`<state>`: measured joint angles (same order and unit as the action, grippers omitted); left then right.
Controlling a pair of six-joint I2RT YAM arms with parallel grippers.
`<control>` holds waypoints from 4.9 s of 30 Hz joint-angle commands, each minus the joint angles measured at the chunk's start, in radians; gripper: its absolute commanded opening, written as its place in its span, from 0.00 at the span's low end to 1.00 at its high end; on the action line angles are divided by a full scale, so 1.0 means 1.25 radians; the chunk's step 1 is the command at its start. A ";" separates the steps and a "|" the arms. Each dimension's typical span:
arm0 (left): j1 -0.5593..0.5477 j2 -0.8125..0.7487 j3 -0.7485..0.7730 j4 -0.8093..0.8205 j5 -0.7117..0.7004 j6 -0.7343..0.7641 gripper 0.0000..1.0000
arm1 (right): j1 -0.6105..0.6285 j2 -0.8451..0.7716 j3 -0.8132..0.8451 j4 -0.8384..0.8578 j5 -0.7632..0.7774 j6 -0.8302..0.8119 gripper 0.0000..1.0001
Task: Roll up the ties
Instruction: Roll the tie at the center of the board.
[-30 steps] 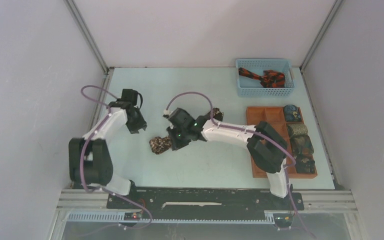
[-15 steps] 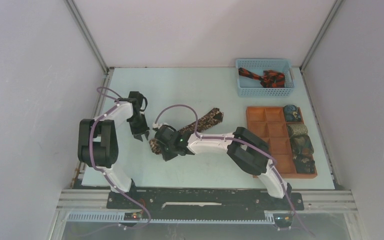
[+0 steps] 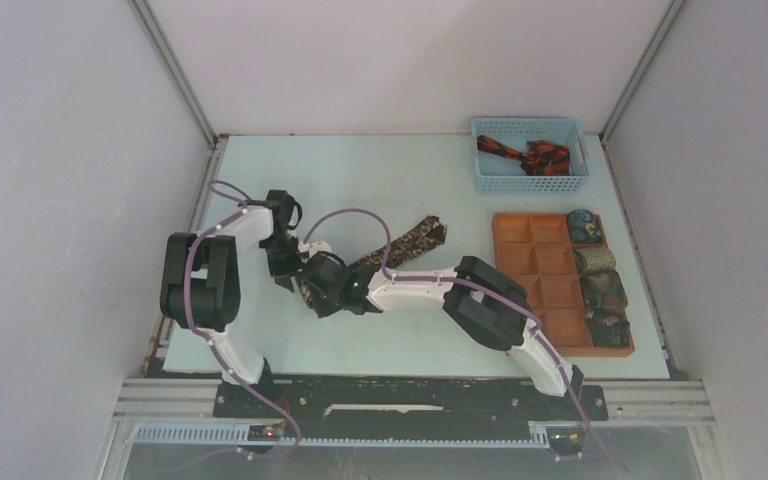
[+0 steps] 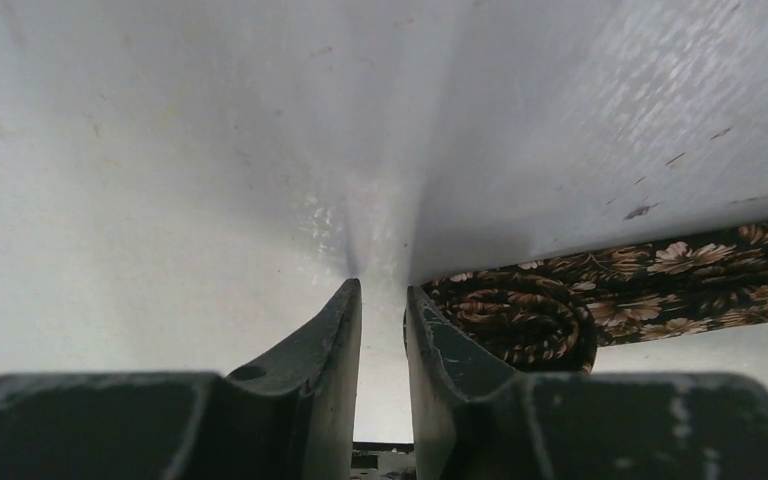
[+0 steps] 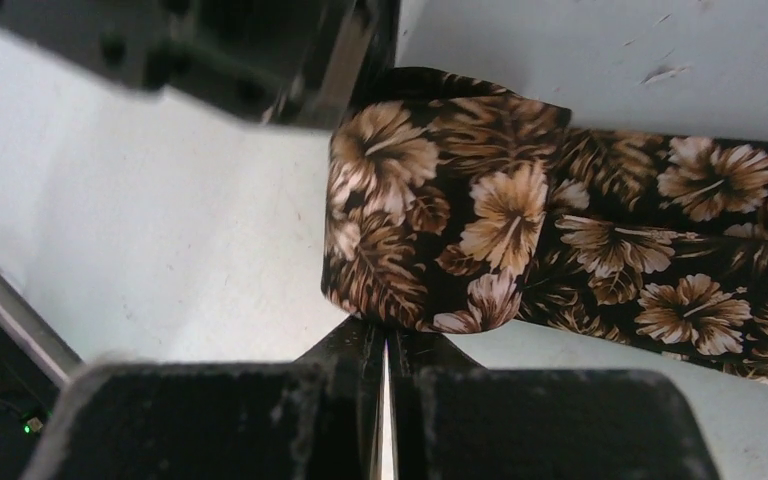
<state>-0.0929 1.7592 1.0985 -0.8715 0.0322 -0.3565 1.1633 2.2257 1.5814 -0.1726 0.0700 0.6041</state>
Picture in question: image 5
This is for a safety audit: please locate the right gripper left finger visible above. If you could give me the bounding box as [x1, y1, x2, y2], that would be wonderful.
[297, 317, 386, 479]

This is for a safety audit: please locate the brown floral tie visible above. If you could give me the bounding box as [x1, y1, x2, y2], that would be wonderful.
[321, 67, 768, 385]

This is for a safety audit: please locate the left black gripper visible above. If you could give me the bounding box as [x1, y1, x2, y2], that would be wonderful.
[0, 0, 401, 130]

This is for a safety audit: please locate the aluminium frame rail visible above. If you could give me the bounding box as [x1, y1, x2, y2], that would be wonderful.
[0, 275, 82, 388]

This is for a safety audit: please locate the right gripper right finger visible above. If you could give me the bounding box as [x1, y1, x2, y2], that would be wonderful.
[387, 330, 481, 479]

